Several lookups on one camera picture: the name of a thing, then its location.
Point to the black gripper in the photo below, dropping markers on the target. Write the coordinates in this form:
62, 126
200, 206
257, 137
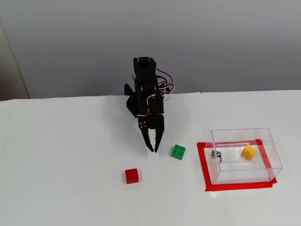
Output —
155, 122

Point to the beige board panel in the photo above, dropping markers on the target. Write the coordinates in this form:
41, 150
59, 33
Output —
11, 70

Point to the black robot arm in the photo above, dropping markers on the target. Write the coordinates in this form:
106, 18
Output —
145, 75

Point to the yellow lego brick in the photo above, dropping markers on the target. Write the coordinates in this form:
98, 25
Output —
248, 153

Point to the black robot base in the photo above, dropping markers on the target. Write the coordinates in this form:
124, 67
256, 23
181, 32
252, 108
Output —
130, 101

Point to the red lego brick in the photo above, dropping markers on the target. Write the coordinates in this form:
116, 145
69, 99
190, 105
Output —
132, 176

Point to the transparent plastic box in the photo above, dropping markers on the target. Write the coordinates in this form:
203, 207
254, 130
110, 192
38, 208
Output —
235, 139

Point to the red tape frame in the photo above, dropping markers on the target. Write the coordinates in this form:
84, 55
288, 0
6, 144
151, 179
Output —
202, 164

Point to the silver metal box lock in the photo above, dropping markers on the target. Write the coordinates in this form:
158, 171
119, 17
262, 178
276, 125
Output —
216, 154

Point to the green lego brick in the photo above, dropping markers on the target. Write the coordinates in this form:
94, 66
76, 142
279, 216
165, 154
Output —
178, 152

